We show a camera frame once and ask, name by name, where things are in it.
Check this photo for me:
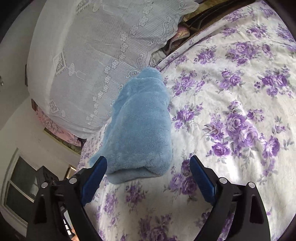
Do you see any blue fleece garment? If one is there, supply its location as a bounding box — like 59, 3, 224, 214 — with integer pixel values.
88, 67, 173, 184

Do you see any pink floral pillow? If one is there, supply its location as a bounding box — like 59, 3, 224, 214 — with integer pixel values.
36, 108, 82, 147

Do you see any purple floral bed sheet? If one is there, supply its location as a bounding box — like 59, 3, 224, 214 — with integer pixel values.
86, 1, 295, 240

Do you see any white lace cover cloth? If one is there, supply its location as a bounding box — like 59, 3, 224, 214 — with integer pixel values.
27, 1, 198, 138

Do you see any stacked bedding under lace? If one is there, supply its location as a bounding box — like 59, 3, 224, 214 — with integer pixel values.
149, 0, 253, 67

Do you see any dark window with white frame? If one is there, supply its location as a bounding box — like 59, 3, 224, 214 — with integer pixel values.
1, 148, 40, 236

